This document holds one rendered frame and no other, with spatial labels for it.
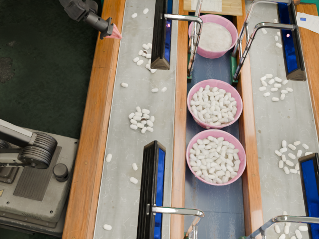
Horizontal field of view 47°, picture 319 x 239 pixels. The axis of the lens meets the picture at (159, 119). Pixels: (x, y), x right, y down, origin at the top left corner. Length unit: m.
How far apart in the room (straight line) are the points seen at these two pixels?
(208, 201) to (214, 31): 0.94
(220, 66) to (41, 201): 1.15
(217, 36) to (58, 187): 1.15
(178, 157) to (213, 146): 0.18
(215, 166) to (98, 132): 0.54
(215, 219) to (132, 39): 1.01
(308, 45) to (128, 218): 1.32
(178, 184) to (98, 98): 0.55
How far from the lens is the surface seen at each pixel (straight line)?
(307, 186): 1.38
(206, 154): 1.68
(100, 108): 1.73
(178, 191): 1.57
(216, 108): 1.80
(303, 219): 1.27
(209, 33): 2.08
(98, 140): 1.65
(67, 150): 1.97
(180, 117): 1.71
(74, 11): 1.73
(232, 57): 2.04
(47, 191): 1.91
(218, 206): 1.67
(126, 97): 1.78
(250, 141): 1.72
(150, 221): 1.17
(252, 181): 1.65
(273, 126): 1.83
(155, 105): 1.76
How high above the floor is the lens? 2.25
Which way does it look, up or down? 61 degrees down
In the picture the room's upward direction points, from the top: 8 degrees clockwise
